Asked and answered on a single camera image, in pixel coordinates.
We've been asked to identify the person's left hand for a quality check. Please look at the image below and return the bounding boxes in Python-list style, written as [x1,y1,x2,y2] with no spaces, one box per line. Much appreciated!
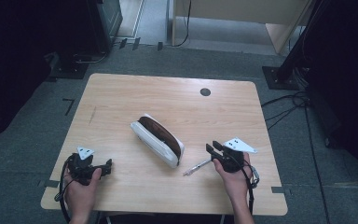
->
[62,167,103,217]

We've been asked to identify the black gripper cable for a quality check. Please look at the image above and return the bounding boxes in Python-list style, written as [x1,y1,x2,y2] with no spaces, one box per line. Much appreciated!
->
[229,153,261,217]
[53,155,75,224]

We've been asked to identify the person's right hand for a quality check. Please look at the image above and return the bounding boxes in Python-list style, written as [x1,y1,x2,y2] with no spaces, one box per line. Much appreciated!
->
[212,151,255,202]

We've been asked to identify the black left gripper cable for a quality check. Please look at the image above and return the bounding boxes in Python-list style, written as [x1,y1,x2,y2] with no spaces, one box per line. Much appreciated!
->
[53,155,75,224]

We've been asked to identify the black stand base with hook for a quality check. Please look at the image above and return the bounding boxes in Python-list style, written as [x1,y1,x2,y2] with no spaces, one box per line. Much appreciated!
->
[44,51,108,80]

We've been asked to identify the hanging black cable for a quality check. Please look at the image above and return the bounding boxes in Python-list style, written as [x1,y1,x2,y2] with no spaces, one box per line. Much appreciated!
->
[172,0,193,49]

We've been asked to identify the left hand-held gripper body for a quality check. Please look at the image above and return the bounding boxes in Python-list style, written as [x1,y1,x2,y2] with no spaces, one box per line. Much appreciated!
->
[64,146,107,187]

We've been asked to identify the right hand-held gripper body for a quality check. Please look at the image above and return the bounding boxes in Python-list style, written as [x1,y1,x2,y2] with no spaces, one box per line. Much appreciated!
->
[214,136,258,174]

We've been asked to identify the black stand with base plate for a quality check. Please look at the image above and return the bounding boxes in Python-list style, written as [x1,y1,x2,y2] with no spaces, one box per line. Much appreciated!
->
[261,0,327,91]

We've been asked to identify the white pencil case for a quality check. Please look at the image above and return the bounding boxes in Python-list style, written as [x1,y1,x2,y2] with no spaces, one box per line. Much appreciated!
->
[130,112,186,170]

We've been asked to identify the light wooden furniture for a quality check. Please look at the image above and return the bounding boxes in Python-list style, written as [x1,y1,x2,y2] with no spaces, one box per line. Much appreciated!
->
[171,0,313,56]

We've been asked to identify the black floor cables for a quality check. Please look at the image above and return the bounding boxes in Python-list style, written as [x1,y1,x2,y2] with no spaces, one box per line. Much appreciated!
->
[260,66,311,132]

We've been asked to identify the dark cabinet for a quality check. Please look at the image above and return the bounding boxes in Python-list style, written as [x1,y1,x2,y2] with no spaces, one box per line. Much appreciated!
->
[86,0,124,54]

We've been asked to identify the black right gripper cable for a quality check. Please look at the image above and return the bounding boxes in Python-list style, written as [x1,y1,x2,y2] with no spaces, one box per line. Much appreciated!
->
[229,153,261,217]

